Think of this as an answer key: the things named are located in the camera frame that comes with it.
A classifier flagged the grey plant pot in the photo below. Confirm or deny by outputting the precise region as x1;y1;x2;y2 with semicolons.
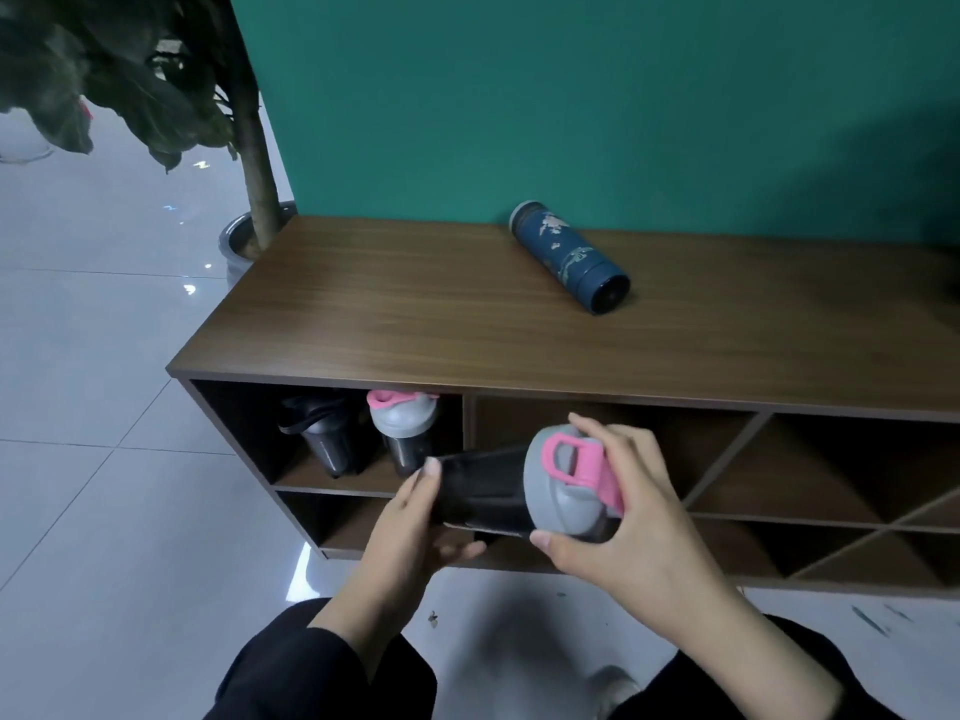
219;202;298;289

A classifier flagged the shaker bottle grey pink lid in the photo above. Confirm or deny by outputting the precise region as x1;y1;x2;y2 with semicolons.
366;389;441;477
431;424;625;544

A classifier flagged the green leafy indoor plant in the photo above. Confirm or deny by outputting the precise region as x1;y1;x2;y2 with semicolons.
0;0;294;252

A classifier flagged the person's left forearm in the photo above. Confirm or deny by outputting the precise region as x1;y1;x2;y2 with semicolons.
309;588;408;683

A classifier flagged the person's left hand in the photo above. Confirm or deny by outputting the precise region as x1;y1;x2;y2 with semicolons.
337;457;489;631

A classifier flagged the black shaker bottle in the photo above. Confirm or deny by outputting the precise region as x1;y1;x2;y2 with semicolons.
278;395;369;479

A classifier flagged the brown wooden shelf cabinet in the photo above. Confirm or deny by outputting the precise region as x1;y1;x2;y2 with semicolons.
166;214;960;599

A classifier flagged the dark blue patterned thermos bottle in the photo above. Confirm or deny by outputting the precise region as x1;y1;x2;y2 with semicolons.
508;199;632;316

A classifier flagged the person's white shoe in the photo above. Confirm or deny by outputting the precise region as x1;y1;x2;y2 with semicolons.
588;665;641;720

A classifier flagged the person's right hand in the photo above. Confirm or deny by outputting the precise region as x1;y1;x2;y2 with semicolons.
529;412;742;644

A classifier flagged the person's right forearm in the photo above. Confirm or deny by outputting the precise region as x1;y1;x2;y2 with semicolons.
663;590;845;720

